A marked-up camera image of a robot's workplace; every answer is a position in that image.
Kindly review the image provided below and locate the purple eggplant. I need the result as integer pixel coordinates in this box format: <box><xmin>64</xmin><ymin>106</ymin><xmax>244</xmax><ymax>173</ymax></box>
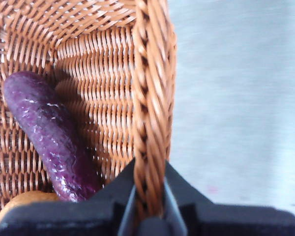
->
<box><xmin>3</xmin><ymin>71</ymin><xmax>101</xmax><ymax>202</ymax></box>

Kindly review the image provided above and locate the brown wicker basket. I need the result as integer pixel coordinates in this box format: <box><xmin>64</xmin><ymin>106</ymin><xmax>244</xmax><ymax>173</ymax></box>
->
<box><xmin>0</xmin><ymin>0</ymin><xmax>177</xmax><ymax>222</ymax></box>

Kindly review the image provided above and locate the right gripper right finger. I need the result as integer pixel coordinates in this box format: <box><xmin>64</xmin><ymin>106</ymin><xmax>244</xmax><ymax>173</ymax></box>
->
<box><xmin>165</xmin><ymin>161</ymin><xmax>236</xmax><ymax>236</ymax></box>

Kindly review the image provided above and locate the brown potato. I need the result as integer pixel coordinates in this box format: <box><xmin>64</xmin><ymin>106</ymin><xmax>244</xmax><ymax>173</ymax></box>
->
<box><xmin>0</xmin><ymin>191</ymin><xmax>61</xmax><ymax>226</ymax></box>

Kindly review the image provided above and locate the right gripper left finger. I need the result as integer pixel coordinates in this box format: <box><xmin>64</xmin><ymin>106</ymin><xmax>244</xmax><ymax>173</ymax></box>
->
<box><xmin>71</xmin><ymin>157</ymin><xmax>136</xmax><ymax>236</ymax></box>

